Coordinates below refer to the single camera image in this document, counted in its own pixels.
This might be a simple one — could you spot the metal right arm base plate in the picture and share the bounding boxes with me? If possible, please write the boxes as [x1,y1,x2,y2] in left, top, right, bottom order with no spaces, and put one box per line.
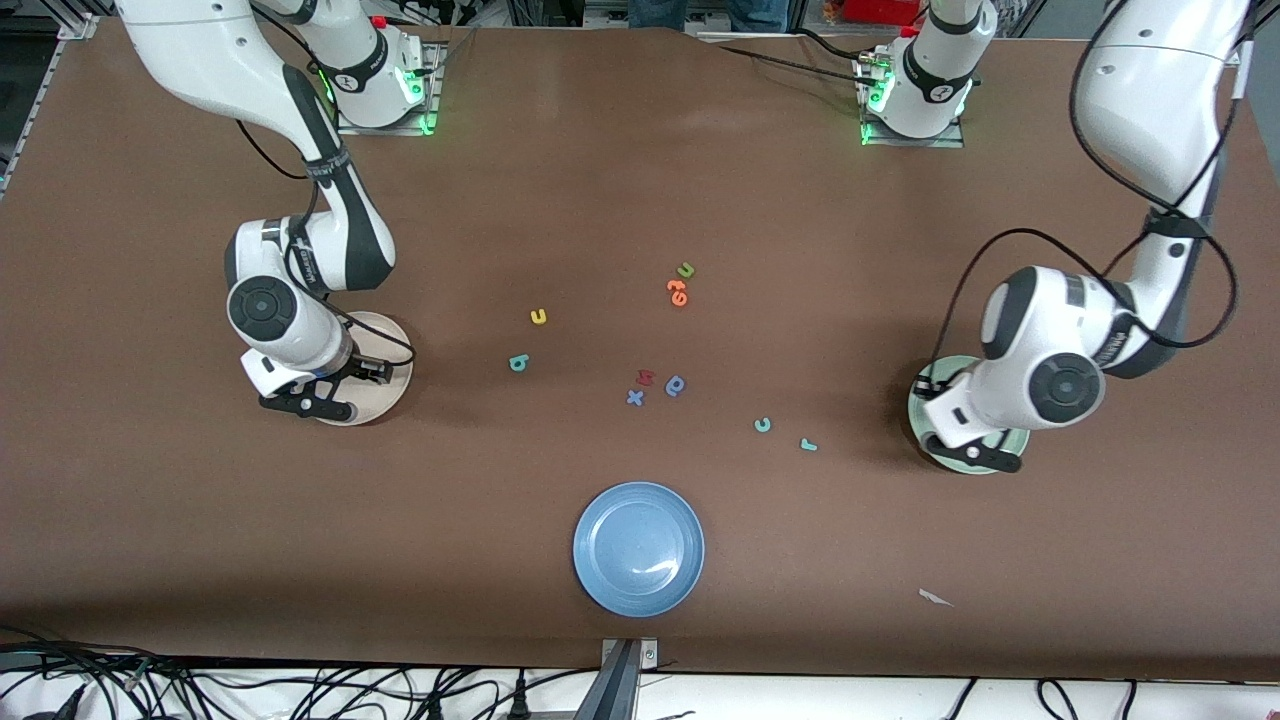
[332,40,441,136]

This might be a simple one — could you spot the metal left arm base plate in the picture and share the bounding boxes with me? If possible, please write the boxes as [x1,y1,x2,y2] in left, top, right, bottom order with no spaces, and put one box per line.
[860,55,966,149]

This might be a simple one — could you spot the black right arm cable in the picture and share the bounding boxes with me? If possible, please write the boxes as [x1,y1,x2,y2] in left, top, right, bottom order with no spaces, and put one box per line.
[235,120,417,367]

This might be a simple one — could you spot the black cable cluster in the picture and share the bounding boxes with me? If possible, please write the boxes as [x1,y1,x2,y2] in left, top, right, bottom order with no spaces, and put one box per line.
[400,0,483,61]

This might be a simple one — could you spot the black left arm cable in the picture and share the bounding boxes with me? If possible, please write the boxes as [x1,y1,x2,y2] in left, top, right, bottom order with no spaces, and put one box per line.
[935,0,1243,383]

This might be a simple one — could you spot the beige round plate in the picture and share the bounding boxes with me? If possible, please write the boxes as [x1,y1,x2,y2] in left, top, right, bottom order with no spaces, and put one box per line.
[315,311,414,427]

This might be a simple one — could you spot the grey metal camera bracket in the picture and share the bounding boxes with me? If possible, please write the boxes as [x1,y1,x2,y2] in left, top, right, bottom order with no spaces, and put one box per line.
[575,638,661,720]

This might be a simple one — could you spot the blue round plate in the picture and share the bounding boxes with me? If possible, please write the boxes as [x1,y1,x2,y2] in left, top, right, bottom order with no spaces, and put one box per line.
[573,482,706,618]

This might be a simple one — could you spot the green round plate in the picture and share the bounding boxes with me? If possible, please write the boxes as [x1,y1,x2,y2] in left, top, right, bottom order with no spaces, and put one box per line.
[908,355,1031,475]

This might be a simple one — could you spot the person legs in jeans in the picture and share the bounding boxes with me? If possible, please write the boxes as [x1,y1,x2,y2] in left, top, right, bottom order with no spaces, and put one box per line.
[628,0,791,31]

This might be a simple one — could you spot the tangled black cable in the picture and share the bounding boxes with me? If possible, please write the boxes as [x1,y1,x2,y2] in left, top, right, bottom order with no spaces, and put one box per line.
[0,625,601,720]

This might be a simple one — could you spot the aluminium frame profile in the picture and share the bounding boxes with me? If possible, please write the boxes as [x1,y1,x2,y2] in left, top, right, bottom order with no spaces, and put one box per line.
[0,10,101,191]

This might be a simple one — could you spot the red box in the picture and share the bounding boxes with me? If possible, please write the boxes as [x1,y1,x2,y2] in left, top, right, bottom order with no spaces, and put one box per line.
[840,0,921,26]

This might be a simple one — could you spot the black base power cable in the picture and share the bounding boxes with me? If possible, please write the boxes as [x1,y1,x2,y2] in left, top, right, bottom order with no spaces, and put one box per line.
[715,28,886,91]

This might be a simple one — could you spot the brown table mat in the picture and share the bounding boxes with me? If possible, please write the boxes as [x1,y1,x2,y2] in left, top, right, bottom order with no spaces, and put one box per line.
[0,18,1280,683]

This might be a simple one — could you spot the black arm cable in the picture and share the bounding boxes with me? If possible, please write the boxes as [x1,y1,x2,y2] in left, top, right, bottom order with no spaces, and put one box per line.
[935,0,1243,383]
[235,120,417,367]

